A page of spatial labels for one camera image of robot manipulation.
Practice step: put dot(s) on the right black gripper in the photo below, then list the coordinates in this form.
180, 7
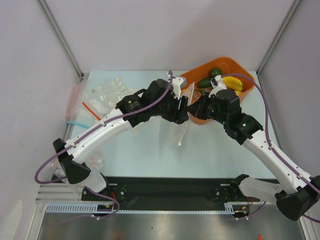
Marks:
200, 107

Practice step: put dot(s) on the aluminium front rail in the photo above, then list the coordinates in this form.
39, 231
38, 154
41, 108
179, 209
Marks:
59, 193

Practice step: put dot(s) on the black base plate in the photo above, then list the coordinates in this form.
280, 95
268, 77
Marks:
172, 192

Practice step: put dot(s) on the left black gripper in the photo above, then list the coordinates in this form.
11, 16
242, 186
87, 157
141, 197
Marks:
182, 115

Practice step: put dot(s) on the yellow banana bunch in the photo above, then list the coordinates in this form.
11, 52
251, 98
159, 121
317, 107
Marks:
233, 83

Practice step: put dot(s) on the oval dark green avocado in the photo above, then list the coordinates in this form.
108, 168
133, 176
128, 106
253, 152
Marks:
205, 82

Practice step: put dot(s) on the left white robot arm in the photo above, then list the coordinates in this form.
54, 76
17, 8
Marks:
163, 98

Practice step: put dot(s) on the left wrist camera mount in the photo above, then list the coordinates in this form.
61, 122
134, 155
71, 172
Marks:
175, 85

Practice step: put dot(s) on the white slotted cable duct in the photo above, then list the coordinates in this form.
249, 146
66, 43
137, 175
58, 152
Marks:
104, 208

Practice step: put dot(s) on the orange plastic basket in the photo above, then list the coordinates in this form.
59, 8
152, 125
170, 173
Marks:
228, 66

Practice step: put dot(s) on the crumpled clear bag middle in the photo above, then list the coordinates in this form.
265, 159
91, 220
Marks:
135, 129

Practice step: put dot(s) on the clear dotted zip bag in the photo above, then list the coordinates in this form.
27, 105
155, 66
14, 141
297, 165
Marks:
174, 133

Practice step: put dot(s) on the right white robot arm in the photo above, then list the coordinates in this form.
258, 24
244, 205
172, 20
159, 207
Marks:
296, 191

